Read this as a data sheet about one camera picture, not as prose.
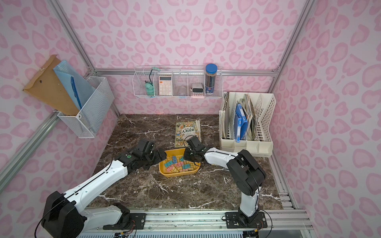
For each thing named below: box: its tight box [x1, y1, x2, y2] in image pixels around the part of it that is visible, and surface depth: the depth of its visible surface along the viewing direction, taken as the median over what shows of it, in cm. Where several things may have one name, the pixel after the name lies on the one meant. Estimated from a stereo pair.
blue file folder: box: [234, 103, 248, 143], surface depth 90 cm
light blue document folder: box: [53, 59, 96, 111], surface depth 72 cm
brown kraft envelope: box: [22, 54, 80, 116], surface depth 69 cm
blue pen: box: [70, 75, 83, 110], surface depth 68 cm
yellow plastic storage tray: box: [158, 147, 201, 178], surface depth 92 cm
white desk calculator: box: [158, 75, 173, 96], surface depth 97 cm
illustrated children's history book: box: [174, 120, 202, 148], surface depth 112 cm
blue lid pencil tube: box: [204, 63, 218, 95], surface depth 87 cm
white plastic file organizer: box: [218, 91, 277, 158], surface depth 97 cm
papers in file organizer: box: [219, 91, 256, 141], surface depth 94 cm
